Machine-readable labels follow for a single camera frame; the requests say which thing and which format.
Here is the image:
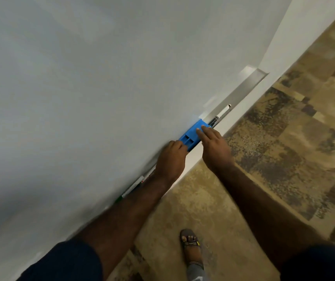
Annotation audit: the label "person's left hand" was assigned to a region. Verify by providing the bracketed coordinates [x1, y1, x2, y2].
[154, 140, 189, 185]

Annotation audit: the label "person's right hand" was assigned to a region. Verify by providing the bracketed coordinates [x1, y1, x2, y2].
[196, 125, 235, 173]

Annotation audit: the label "red-capped markers group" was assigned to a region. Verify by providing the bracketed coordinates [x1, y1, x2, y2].
[142, 165, 157, 182]

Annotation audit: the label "blue whiteboard eraser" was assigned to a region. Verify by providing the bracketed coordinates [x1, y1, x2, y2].
[178, 119, 211, 152]

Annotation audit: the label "black-capped markers group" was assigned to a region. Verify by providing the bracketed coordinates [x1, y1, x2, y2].
[208, 104, 232, 128]

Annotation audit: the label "green-capped markers group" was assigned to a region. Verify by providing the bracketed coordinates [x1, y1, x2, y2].
[114, 175, 145, 204]

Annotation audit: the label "grey whiteboard tray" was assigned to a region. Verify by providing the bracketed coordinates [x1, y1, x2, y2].
[113, 64, 270, 202]

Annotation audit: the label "white whiteboard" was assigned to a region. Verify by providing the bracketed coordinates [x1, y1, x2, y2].
[0, 0, 294, 281]

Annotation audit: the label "person's right forearm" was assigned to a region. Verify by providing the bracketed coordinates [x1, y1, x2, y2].
[214, 160, 329, 272]

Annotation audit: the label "person's left forearm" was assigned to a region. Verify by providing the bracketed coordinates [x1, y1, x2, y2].
[74, 174, 175, 281]

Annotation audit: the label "person's right foot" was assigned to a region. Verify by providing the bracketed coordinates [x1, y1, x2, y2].
[180, 229, 205, 270]

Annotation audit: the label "black yellow-trim sandal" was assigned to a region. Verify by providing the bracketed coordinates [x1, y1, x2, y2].
[180, 229, 205, 271]

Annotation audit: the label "grey trousers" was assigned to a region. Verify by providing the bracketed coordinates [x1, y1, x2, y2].
[186, 261, 212, 281]

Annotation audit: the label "white ledge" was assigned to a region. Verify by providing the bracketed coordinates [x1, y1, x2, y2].
[167, 0, 335, 185]

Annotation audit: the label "dark blue shirt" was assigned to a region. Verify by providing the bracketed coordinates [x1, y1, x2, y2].
[17, 238, 335, 281]

